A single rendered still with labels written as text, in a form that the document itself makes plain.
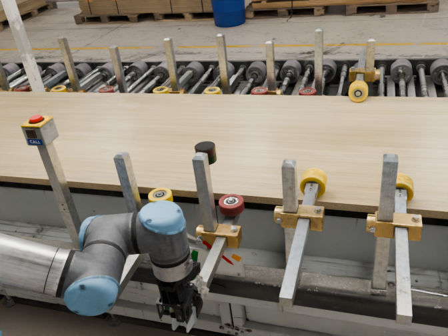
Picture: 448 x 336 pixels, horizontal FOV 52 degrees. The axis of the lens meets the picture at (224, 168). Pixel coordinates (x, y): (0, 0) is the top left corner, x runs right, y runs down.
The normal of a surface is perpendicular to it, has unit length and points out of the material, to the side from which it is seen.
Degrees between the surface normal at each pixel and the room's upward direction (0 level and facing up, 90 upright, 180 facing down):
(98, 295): 91
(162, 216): 6
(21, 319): 0
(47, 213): 90
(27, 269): 60
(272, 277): 0
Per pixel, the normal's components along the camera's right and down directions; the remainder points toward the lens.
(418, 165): -0.11, -0.85
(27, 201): -0.29, 0.53
